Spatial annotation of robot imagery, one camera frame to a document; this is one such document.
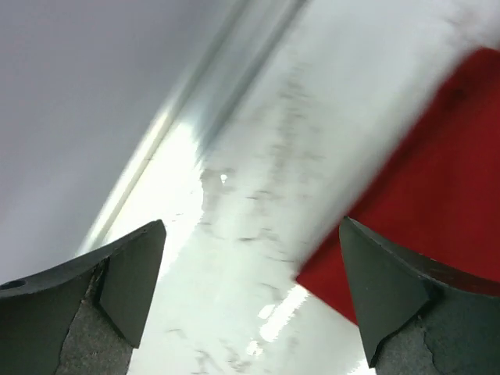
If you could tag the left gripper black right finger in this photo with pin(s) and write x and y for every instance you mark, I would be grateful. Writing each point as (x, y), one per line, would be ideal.
(416, 315)

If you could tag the red t shirt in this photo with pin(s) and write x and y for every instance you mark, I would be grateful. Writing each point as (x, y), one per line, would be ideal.
(438, 195)

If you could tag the left aluminium corner post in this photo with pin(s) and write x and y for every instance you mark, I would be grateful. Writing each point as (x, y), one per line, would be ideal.
(238, 47)

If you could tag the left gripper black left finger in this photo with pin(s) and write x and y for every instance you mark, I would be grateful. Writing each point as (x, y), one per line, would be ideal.
(84, 316)

